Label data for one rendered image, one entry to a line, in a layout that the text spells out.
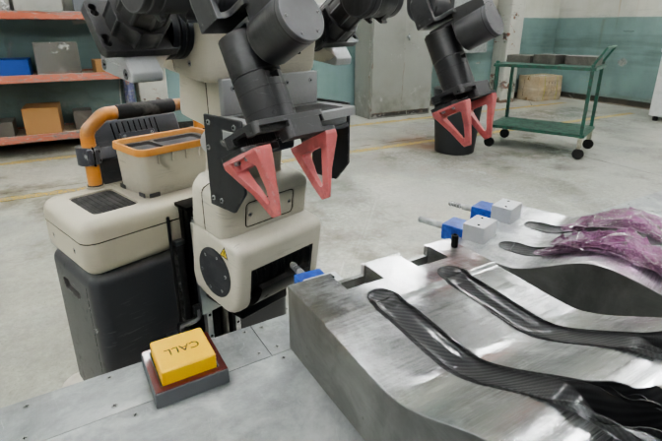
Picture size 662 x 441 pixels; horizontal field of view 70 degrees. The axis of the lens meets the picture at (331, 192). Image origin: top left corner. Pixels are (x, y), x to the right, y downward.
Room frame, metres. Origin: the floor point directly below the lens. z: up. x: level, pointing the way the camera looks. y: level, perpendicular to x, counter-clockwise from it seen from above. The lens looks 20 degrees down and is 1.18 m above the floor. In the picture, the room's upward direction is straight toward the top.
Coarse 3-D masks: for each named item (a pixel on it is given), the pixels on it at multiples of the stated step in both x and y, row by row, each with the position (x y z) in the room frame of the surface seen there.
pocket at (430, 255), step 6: (426, 246) 0.60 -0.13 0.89; (426, 252) 0.60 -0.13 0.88; (432, 252) 0.59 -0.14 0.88; (438, 252) 0.58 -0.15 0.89; (414, 258) 0.59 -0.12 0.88; (420, 258) 0.59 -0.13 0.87; (426, 258) 0.60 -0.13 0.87; (432, 258) 0.59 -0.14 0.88; (438, 258) 0.58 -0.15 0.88; (414, 264) 0.59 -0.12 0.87; (420, 264) 0.59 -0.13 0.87; (426, 264) 0.60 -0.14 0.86
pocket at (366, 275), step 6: (366, 270) 0.54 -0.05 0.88; (372, 270) 0.53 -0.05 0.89; (354, 276) 0.54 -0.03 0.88; (360, 276) 0.54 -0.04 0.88; (366, 276) 0.54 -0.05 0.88; (372, 276) 0.53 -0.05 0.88; (378, 276) 0.52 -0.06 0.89; (342, 282) 0.53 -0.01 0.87; (348, 282) 0.53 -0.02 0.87; (354, 282) 0.53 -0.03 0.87; (360, 282) 0.54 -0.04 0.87; (366, 282) 0.54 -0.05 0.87; (348, 288) 0.53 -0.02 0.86
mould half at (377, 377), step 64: (448, 256) 0.57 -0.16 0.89; (320, 320) 0.42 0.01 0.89; (384, 320) 0.43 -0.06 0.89; (448, 320) 0.43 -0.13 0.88; (576, 320) 0.42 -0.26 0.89; (640, 320) 0.39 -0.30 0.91; (320, 384) 0.43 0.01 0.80; (384, 384) 0.34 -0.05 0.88; (448, 384) 0.33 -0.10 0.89; (640, 384) 0.28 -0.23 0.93
